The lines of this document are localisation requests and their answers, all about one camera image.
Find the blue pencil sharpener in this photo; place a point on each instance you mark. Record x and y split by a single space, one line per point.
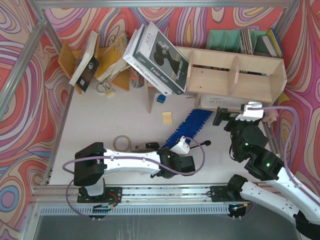
161 98

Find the wooden desktop bookshelf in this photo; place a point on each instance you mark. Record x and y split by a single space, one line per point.
235 75

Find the white paper notebook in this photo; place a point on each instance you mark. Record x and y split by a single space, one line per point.
211 101

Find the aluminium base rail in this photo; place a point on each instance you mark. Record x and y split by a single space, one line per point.
137 194

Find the blue and yellow book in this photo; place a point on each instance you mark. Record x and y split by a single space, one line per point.
272 36

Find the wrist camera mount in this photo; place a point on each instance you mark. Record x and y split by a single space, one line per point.
183 146
250 111

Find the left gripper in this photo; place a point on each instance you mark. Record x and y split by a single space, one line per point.
187 163

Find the pink pig toy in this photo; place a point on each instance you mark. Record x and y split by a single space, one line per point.
271 115

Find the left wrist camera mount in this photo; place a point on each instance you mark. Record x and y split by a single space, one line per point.
183 146

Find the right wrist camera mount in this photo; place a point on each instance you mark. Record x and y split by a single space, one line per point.
250 111

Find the Twins story dark book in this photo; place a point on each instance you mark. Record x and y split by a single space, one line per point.
159 57

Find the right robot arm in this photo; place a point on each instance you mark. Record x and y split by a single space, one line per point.
298 204

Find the teal file organizer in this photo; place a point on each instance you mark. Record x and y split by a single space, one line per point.
231 41

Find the white book black cover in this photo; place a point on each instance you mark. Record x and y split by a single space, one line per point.
86 64

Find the yellow wooden book stand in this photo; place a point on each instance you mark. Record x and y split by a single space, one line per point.
67 60

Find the beige and black stapler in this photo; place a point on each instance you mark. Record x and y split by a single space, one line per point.
145 148

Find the blue microfiber duster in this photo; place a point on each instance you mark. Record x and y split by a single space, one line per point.
190 127

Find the yellow books stack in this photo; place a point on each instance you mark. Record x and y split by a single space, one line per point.
111 61

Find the brass padlock with ring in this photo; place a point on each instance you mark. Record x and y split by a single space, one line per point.
105 89

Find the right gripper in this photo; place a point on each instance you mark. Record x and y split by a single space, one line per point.
225 116

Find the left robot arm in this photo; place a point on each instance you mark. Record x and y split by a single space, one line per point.
158 163

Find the yellow sticky note pad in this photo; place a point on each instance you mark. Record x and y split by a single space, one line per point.
167 118

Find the white and black utility knife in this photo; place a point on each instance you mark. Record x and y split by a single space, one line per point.
203 143

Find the colored pencils cup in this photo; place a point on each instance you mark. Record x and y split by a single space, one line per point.
136 80

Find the white Chokladfabriken book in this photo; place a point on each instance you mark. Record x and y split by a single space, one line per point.
128 56

